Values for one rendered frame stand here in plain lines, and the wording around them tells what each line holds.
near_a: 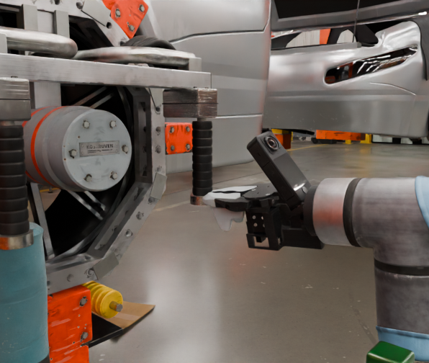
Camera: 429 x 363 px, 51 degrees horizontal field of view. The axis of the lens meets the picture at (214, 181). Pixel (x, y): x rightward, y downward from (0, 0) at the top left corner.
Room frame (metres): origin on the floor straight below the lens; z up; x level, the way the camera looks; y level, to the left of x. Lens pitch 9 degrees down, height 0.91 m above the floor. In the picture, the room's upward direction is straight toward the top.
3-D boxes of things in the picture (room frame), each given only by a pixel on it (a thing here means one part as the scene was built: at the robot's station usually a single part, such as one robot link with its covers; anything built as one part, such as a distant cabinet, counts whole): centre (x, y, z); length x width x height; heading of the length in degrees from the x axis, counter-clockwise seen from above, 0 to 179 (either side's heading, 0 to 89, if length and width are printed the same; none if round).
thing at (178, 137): (1.06, 0.11, 0.85); 0.09 x 0.08 x 0.07; 139
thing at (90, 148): (0.78, 0.26, 0.85); 0.21 x 0.14 x 0.14; 49
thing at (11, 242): (0.54, 0.25, 0.83); 0.04 x 0.04 x 0.16
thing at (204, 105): (0.82, 0.04, 0.93); 0.09 x 0.05 x 0.05; 49
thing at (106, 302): (0.98, 0.31, 0.51); 0.29 x 0.06 x 0.06; 49
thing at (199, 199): (0.80, 0.02, 0.83); 0.04 x 0.04 x 0.16
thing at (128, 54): (0.82, 0.15, 1.03); 0.19 x 0.18 x 0.11; 49
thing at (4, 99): (0.56, 0.27, 0.93); 0.09 x 0.05 x 0.05; 49
